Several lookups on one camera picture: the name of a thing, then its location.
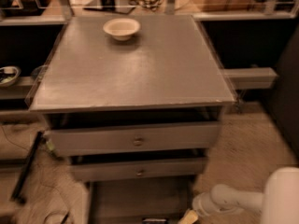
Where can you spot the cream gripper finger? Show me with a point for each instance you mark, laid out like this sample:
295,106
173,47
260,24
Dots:
190,217

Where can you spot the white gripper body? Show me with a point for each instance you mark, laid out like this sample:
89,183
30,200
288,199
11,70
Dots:
201,203

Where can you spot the dark rxbar blueberry packet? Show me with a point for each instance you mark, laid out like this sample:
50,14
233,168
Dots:
154,220

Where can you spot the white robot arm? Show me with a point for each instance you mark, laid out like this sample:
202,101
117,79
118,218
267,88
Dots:
277,204

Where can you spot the middle grey drawer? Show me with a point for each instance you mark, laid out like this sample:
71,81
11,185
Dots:
138,169

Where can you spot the grey drawer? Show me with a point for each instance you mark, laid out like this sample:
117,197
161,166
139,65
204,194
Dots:
79,142
138,169
139,201

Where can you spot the bottom grey drawer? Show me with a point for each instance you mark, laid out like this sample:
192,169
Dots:
139,201

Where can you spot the top grey drawer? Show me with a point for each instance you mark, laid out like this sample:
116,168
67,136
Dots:
79,142

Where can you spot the grey drawer cabinet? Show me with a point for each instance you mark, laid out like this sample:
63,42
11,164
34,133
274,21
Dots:
165,74

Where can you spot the white bowl on counter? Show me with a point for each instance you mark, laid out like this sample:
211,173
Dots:
122,29

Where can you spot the black bar on floor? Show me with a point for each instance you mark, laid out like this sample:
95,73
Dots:
16,195

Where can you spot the dark bowl on shelf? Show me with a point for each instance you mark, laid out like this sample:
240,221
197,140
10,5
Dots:
39,72

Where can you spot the black monitor stand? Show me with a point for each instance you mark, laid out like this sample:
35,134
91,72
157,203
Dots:
113,6

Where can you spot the white bowl with items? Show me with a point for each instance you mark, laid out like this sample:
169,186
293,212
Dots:
9,75

